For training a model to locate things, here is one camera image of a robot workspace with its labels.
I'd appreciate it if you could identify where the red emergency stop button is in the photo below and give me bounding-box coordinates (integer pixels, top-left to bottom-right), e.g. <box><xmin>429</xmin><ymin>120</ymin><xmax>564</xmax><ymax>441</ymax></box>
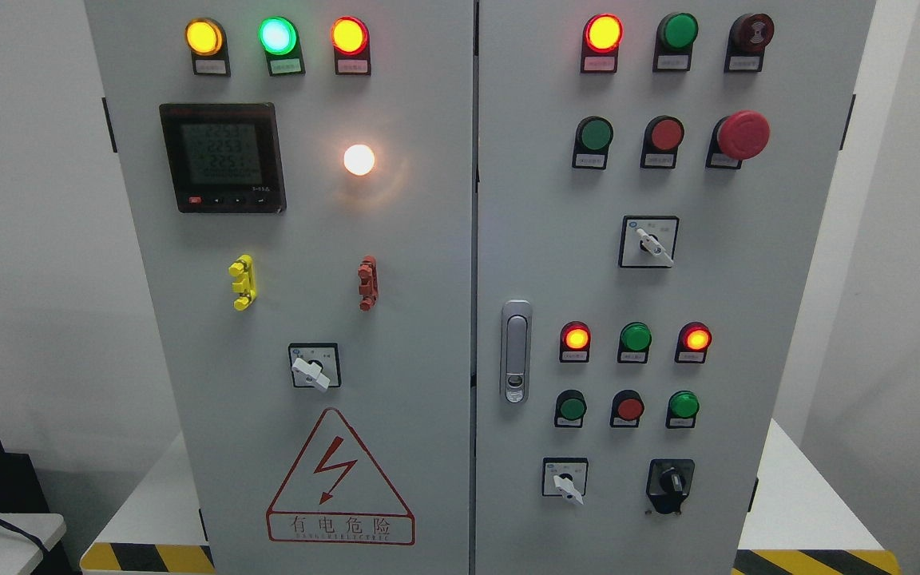
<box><xmin>706</xmin><ymin>110</ymin><xmax>771</xmax><ymax>170</ymax></box>

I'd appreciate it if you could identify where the red indicator middle right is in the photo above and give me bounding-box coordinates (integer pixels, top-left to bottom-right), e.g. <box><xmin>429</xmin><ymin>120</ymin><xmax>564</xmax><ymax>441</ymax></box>
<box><xmin>674</xmin><ymin>323</ymin><xmax>712</xmax><ymax>364</ymax></box>

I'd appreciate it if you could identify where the yellow indicator light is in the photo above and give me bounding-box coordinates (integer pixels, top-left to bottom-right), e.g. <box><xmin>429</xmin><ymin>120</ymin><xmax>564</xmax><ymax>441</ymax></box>
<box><xmin>184</xmin><ymin>18</ymin><xmax>231</xmax><ymax>77</ymax></box>

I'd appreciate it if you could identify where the red push button lower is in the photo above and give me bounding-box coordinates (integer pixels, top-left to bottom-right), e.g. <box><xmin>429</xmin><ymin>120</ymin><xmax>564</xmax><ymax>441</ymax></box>
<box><xmin>609</xmin><ymin>390</ymin><xmax>645</xmax><ymax>428</ymax></box>

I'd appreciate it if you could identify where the white glowing lamp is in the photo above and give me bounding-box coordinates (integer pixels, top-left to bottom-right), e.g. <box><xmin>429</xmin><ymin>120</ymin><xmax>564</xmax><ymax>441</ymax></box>
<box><xmin>343</xmin><ymin>143</ymin><xmax>376</xmax><ymax>177</ymax></box>

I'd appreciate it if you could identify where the yellow terminal connector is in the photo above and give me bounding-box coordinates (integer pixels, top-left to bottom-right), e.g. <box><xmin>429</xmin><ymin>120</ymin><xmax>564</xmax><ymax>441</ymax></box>
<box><xmin>228</xmin><ymin>254</ymin><xmax>258</xmax><ymax>311</ymax></box>

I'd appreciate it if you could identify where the red high voltage warning sticker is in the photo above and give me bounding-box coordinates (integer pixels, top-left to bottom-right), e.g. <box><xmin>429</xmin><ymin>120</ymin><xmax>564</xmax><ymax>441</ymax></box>
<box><xmin>266</xmin><ymin>407</ymin><xmax>416</xmax><ymax>545</ymax></box>

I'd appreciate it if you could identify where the white selector switch upper right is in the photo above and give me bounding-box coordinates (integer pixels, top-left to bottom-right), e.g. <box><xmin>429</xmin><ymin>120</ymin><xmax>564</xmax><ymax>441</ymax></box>
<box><xmin>618</xmin><ymin>215</ymin><xmax>680</xmax><ymax>268</ymax></box>

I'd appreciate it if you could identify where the green push button lower right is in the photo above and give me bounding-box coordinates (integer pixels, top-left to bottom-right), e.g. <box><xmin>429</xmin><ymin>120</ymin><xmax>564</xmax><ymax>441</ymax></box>
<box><xmin>665</xmin><ymin>390</ymin><xmax>700</xmax><ymax>430</ymax></box>

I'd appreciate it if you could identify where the green push button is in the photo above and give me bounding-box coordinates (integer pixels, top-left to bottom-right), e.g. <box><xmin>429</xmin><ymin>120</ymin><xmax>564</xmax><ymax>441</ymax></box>
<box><xmin>665</xmin><ymin>390</ymin><xmax>700</xmax><ymax>430</ymax></box>
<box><xmin>553</xmin><ymin>389</ymin><xmax>587</xmax><ymax>428</ymax></box>
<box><xmin>572</xmin><ymin>116</ymin><xmax>614</xmax><ymax>170</ymax></box>

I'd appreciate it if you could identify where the red push button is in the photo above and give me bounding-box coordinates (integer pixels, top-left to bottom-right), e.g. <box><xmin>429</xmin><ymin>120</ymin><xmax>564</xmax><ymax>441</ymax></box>
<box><xmin>640</xmin><ymin>114</ymin><xmax>685</xmax><ymax>169</ymax></box>
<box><xmin>609</xmin><ymin>390</ymin><xmax>645</xmax><ymax>428</ymax></box>

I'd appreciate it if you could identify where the grey cabinet door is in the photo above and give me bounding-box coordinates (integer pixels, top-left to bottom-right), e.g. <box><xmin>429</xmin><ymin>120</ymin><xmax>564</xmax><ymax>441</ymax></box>
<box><xmin>474</xmin><ymin>1</ymin><xmax>875</xmax><ymax>574</ymax></box>
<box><xmin>86</xmin><ymin>1</ymin><xmax>475</xmax><ymax>574</ymax></box>

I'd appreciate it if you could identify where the green push button lower left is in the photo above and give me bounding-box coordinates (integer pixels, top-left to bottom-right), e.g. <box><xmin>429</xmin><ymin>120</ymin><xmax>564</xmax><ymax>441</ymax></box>
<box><xmin>553</xmin><ymin>389</ymin><xmax>587</xmax><ymax>428</ymax></box>

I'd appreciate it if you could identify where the green indicator middle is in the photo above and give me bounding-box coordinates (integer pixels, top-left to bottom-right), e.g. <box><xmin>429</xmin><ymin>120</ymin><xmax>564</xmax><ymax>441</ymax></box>
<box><xmin>617</xmin><ymin>323</ymin><xmax>652</xmax><ymax>364</ymax></box>

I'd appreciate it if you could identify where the dark red buzzer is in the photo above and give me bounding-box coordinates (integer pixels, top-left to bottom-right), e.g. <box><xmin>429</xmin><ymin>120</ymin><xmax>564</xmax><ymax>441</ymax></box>
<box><xmin>725</xmin><ymin>12</ymin><xmax>775</xmax><ymax>73</ymax></box>

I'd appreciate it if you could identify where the grey right cabinet door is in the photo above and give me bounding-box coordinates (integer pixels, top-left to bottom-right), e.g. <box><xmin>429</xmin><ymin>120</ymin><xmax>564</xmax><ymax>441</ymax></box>
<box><xmin>474</xmin><ymin>1</ymin><xmax>875</xmax><ymax>574</ymax></box>

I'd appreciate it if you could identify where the white side table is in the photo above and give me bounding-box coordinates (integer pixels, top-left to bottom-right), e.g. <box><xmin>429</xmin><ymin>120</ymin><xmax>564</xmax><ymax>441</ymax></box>
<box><xmin>0</xmin><ymin>514</ymin><xmax>66</xmax><ymax>574</ymax></box>

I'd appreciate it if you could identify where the green lit indicator light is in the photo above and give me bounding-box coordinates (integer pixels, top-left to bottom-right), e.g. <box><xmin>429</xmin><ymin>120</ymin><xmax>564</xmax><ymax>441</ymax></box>
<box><xmin>258</xmin><ymin>16</ymin><xmax>306</xmax><ymax>76</ymax></box>

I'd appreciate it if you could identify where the red terminal connector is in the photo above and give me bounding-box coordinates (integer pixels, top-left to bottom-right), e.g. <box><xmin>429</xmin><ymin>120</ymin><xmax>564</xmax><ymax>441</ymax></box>
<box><xmin>357</xmin><ymin>255</ymin><xmax>379</xmax><ymax>311</ymax></box>

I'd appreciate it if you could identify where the grey left cabinet door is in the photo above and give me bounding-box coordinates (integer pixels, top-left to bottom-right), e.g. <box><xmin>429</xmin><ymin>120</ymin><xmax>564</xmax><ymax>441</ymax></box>
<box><xmin>86</xmin><ymin>1</ymin><xmax>475</xmax><ymax>574</ymax></box>

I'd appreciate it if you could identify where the red push button upper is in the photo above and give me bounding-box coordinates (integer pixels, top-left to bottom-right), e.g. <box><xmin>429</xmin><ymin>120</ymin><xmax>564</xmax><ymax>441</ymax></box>
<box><xmin>640</xmin><ymin>114</ymin><xmax>685</xmax><ymax>169</ymax></box>

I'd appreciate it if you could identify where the white platform with hazard stripes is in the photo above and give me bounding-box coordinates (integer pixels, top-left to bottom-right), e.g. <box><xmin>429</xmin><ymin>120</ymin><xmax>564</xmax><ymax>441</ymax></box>
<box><xmin>79</xmin><ymin>423</ymin><xmax>901</xmax><ymax>574</ymax></box>

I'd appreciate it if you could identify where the red lit indicator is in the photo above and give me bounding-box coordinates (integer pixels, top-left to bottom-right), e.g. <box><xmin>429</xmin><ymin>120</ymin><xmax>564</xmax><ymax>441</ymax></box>
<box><xmin>559</xmin><ymin>321</ymin><xmax>591</xmax><ymax>363</ymax></box>
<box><xmin>580</xmin><ymin>12</ymin><xmax>624</xmax><ymax>75</ymax></box>

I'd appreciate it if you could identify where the green indicator top right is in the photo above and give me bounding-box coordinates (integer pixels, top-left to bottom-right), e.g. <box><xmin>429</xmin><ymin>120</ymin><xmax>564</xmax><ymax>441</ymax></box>
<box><xmin>652</xmin><ymin>12</ymin><xmax>700</xmax><ymax>73</ymax></box>

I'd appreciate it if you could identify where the red lit indicator top right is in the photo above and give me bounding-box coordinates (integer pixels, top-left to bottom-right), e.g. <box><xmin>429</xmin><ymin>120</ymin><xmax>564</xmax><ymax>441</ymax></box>
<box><xmin>580</xmin><ymin>12</ymin><xmax>624</xmax><ymax>75</ymax></box>

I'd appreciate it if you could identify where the black cable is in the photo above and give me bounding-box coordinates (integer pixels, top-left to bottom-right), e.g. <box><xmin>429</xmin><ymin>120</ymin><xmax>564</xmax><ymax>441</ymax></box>
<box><xmin>0</xmin><ymin>511</ymin><xmax>51</xmax><ymax>560</ymax></box>

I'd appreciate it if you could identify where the red lit indicator left door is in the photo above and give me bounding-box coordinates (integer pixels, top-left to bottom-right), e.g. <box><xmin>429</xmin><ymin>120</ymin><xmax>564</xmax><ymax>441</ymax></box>
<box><xmin>330</xmin><ymin>15</ymin><xmax>371</xmax><ymax>76</ymax></box>

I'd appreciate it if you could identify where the white selector switch lower right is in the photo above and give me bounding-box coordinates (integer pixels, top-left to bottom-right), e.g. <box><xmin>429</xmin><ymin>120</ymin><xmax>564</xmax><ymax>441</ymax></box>
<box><xmin>541</xmin><ymin>456</ymin><xmax>589</xmax><ymax>506</ymax></box>

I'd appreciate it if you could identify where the black rotary knob switch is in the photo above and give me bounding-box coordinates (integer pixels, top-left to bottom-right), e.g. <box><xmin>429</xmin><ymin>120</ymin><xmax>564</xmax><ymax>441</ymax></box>
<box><xmin>645</xmin><ymin>458</ymin><xmax>695</xmax><ymax>514</ymax></box>

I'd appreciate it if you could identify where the white selector switch left door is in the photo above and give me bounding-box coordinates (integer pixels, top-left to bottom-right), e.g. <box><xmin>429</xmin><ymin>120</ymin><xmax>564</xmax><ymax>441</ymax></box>
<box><xmin>288</xmin><ymin>343</ymin><xmax>342</xmax><ymax>393</ymax></box>

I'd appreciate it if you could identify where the silver door handle lock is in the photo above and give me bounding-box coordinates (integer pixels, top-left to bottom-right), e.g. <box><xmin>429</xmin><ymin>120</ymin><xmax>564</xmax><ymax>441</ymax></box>
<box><xmin>500</xmin><ymin>299</ymin><xmax>532</xmax><ymax>404</ymax></box>

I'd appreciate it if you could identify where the black digital power meter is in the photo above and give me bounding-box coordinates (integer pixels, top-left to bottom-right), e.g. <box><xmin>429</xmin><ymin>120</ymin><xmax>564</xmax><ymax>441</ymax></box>
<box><xmin>158</xmin><ymin>102</ymin><xmax>286</xmax><ymax>212</ymax></box>

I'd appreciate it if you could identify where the red lit indicator middle left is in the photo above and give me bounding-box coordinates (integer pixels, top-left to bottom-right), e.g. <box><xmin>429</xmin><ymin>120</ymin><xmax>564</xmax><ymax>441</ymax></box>
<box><xmin>559</xmin><ymin>321</ymin><xmax>591</xmax><ymax>363</ymax></box>

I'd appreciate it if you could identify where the white selector switch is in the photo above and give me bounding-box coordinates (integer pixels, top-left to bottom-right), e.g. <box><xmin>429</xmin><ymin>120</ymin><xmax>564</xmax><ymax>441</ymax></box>
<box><xmin>541</xmin><ymin>456</ymin><xmax>589</xmax><ymax>506</ymax></box>
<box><xmin>618</xmin><ymin>215</ymin><xmax>680</xmax><ymax>268</ymax></box>

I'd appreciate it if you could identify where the green push button upper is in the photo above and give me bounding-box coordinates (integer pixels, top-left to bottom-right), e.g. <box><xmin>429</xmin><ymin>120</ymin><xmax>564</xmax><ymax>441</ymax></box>
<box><xmin>572</xmin><ymin>116</ymin><xmax>614</xmax><ymax>170</ymax></box>

